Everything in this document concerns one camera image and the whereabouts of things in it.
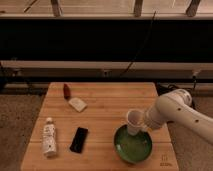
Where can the white ceramic cup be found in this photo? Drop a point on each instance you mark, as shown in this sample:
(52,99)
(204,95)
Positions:
(134,119)

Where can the white plastic bottle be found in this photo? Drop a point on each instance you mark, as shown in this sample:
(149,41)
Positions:
(49,138)

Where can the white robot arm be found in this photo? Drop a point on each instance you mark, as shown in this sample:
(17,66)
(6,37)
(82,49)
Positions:
(176,106)

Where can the green ceramic bowl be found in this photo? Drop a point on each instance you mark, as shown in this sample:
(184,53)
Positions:
(132,149)

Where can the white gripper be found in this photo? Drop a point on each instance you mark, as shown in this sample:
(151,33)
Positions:
(144,123)

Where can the black phone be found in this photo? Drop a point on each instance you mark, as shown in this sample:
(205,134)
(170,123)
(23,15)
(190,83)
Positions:
(79,140)

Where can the small red brown object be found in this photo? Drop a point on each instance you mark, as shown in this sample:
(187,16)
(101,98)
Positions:
(66,91)

